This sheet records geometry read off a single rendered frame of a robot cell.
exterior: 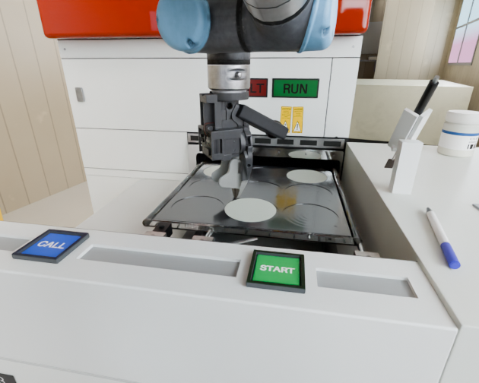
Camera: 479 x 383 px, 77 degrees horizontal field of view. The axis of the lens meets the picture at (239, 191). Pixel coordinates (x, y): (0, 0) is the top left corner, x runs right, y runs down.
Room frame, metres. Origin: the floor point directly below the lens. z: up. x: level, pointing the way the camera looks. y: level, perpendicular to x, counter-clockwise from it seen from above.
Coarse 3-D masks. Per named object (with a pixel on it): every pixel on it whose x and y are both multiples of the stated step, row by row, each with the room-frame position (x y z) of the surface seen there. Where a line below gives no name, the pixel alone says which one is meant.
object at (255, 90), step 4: (252, 80) 0.84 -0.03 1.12; (256, 80) 0.83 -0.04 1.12; (260, 80) 0.83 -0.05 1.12; (264, 80) 0.83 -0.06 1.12; (252, 84) 0.84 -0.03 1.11; (256, 84) 0.83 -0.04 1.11; (260, 84) 0.83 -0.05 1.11; (264, 84) 0.83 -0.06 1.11; (252, 88) 0.84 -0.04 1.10; (256, 88) 0.83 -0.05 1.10; (260, 88) 0.83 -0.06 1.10; (264, 88) 0.83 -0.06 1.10; (252, 92) 0.84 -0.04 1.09; (256, 92) 0.83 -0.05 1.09; (260, 92) 0.83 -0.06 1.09; (264, 92) 0.83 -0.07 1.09
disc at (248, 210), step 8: (240, 200) 0.56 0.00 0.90; (248, 200) 0.56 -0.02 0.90; (256, 200) 0.56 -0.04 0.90; (232, 208) 0.52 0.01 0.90; (240, 208) 0.52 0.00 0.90; (248, 208) 0.52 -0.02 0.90; (256, 208) 0.52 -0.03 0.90; (264, 208) 0.52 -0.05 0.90; (272, 208) 0.52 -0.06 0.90; (232, 216) 0.49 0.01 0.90; (240, 216) 0.49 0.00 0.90; (248, 216) 0.49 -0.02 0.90; (256, 216) 0.49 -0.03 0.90; (264, 216) 0.49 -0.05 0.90; (272, 216) 0.49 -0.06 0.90
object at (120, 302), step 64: (0, 256) 0.28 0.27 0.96; (128, 256) 0.29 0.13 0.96; (192, 256) 0.28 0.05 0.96; (256, 256) 0.28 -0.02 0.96; (320, 256) 0.28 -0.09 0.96; (0, 320) 0.26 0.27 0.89; (64, 320) 0.24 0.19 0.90; (128, 320) 0.23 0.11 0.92; (192, 320) 0.22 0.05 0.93; (256, 320) 0.21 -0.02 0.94; (320, 320) 0.20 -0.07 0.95; (384, 320) 0.19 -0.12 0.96; (448, 320) 0.19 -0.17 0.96
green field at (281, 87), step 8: (280, 80) 0.82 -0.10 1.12; (288, 80) 0.82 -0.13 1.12; (296, 80) 0.82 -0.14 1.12; (304, 80) 0.81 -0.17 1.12; (280, 88) 0.82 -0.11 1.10; (288, 88) 0.82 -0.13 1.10; (296, 88) 0.82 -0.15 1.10; (304, 88) 0.81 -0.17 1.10; (312, 88) 0.81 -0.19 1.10; (280, 96) 0.82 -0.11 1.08; (288, 96) 0.82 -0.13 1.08; (296, 96) 0.82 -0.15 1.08; (304, 96) 0.81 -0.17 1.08; (312, 96) 0.81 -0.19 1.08
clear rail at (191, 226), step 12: (180, 228) 0.45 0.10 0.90; (192, 228) 0.45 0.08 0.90; (204, 228) 0.45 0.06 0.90; (216, 228) 0.44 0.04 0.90; (228, 228) 0.44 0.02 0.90; (240, 228) 0.44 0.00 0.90; (252, 228) 0.44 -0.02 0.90; (300, 240) 0.42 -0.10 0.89; (312, 240) 0.42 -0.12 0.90; (324, 240) 0.41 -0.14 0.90; (336, 240) 0.41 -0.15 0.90; (348, 240) 0.41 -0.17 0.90; (360, 240) 0.41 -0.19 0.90
